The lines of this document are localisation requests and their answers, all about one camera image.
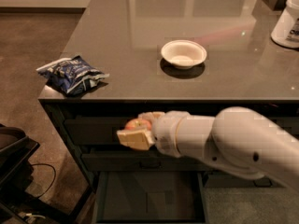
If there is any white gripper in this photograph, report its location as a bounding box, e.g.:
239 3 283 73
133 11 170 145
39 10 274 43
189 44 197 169
117 111 189 158

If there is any red apple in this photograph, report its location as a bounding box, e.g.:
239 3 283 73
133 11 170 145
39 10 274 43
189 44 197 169
125 119 151 131

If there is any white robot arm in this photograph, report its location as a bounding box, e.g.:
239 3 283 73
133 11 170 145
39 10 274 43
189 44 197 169
117 106 299 191

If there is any middle left drawer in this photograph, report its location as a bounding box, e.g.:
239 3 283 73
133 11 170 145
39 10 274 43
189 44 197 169
81 149 211 172

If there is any top left drawer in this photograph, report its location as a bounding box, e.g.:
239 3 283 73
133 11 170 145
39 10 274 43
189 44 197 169
63 115 219 146

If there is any open bottom left drawer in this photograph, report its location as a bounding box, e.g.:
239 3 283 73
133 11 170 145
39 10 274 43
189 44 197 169
93 172 208 224

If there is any bottom right drawer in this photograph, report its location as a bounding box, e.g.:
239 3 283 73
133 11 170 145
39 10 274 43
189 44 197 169
202 172 281 188

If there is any top right drawer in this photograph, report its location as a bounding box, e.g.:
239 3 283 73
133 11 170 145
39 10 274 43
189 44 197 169
271 117 299 137

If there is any white paper bowl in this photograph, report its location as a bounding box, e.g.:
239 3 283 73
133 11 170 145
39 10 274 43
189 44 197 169
161 40 207 69

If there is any blue chip bag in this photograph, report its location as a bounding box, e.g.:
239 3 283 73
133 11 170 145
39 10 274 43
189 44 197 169
36 56 109 96

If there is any black cart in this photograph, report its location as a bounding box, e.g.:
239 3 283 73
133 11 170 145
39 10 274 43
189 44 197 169
0 123 93 224

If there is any white plastic jar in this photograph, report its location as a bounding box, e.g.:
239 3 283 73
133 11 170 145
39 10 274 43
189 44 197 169
271 0 299 49

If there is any dark cabinet frame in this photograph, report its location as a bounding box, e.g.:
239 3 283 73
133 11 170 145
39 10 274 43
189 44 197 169
40 98 299 190

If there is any black cable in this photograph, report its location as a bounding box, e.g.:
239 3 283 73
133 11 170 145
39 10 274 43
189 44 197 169
21 162 57 201

